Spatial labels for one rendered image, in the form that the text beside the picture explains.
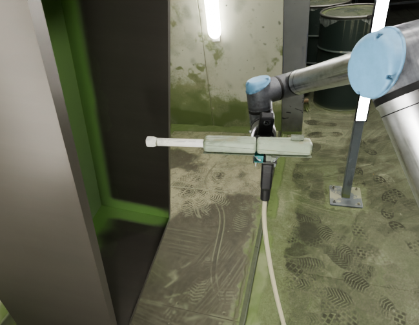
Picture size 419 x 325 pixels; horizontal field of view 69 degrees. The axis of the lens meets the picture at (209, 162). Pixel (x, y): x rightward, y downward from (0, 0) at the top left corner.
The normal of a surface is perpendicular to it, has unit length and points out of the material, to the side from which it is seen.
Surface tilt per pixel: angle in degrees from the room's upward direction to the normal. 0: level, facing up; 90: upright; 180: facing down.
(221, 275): 0
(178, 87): 90
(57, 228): 90
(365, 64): 84
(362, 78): 84
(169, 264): 0
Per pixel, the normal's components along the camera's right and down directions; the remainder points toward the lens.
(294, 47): -0.28, 0.58
